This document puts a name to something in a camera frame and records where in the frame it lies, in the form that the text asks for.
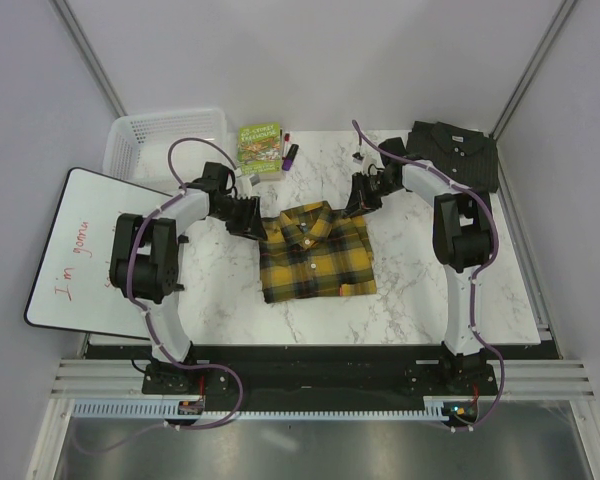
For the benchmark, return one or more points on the white slotted cable duct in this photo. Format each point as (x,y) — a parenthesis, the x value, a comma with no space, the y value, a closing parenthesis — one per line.
(174,408)

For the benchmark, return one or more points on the yellow plaid long sleeve shirt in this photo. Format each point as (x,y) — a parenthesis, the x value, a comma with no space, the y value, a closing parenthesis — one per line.
(314,251)

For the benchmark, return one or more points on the whiteboard with red writing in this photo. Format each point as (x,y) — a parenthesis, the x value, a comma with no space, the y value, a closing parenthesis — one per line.
(72,290)

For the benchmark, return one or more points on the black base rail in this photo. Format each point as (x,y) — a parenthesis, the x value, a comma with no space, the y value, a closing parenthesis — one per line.
(311,377)

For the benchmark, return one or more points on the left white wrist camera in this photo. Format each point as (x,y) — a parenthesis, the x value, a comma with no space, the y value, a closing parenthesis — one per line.
(245,183)

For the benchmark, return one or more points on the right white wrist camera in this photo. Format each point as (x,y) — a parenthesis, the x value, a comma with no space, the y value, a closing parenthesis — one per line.
(367,164)

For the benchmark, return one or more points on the purple highlighter marker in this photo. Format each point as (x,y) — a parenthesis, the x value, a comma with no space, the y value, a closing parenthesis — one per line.
(289,158)

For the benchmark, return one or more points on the red capped marker pen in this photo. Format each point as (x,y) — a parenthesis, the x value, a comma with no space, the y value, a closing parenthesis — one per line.
(285,146)

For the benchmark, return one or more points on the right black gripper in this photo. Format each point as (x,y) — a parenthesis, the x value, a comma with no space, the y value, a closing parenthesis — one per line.
(359,202)

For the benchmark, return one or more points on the left aluminium corner post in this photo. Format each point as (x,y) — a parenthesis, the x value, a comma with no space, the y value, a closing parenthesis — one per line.
(80,40)

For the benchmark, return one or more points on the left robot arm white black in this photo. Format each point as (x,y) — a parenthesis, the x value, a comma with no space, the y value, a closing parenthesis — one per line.
(146,251)

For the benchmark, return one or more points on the white plastic basket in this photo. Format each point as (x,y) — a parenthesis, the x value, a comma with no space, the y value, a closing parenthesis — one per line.
(137,146)

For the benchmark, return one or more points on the right aluminium corner post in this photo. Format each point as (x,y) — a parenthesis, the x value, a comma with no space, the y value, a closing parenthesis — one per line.
(532,68)

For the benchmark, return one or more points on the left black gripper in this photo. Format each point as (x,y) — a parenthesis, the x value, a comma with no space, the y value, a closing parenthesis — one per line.
(251,224)

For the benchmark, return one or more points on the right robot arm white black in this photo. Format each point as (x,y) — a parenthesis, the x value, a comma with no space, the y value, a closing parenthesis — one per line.
(464,237)

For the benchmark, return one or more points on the green treehouse book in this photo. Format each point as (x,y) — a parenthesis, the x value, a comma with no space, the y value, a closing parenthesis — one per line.
(259,151)

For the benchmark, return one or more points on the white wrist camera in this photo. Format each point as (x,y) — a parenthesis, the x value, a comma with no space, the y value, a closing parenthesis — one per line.
(367,164)
(245,183)

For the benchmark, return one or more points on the folded dark striped shirt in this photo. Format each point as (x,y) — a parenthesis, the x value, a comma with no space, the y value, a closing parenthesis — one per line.
(468,157)

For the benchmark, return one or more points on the aluminium corner post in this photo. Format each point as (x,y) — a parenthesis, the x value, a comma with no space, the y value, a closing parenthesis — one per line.
(532,68)
(80,40)

